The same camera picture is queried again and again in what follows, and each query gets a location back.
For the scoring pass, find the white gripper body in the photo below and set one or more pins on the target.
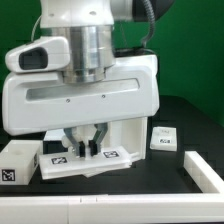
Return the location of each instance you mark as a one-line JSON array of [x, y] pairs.
[[35, 97]]

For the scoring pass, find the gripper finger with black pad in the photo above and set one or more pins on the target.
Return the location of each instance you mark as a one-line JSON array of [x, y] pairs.
[[95, 143], [79, 146]]

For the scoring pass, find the white cabinet body box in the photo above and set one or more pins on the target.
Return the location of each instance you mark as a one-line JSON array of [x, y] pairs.
[[130, 134]]

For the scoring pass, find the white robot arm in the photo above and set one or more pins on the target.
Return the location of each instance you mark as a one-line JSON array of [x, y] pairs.
[[73, 79]]

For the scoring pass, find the white cabinet top block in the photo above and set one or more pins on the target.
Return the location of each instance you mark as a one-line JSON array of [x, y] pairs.
[[19, 160]]

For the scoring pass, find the white base marker plate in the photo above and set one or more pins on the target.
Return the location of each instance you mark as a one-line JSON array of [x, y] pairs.
[[54, 135]]

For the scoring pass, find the white L-shaped fence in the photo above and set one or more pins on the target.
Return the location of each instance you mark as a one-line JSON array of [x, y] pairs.
[[205, 206]]

